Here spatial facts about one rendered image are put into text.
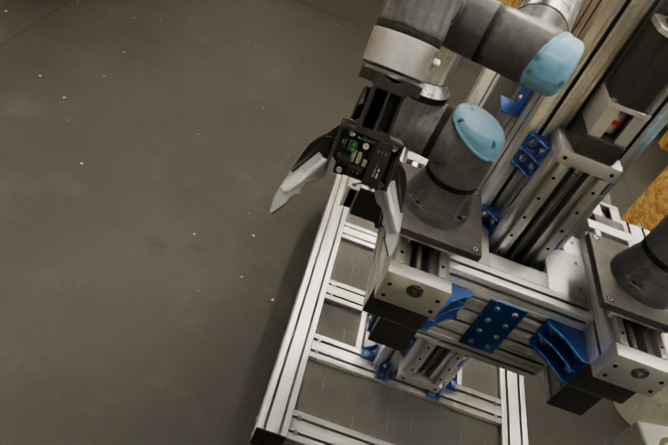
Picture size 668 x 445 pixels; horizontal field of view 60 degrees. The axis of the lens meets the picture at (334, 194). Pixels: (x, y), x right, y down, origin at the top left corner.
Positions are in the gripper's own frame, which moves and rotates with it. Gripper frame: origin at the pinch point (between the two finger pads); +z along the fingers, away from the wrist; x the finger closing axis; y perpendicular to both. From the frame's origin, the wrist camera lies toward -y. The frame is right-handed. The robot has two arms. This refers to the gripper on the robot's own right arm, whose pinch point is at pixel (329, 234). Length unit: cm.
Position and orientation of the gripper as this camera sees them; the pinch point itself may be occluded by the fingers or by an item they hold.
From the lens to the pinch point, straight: 69.7
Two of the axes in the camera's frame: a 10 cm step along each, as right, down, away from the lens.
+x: 9.4, 3.5, 0.4
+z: -3.5, 9.1, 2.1
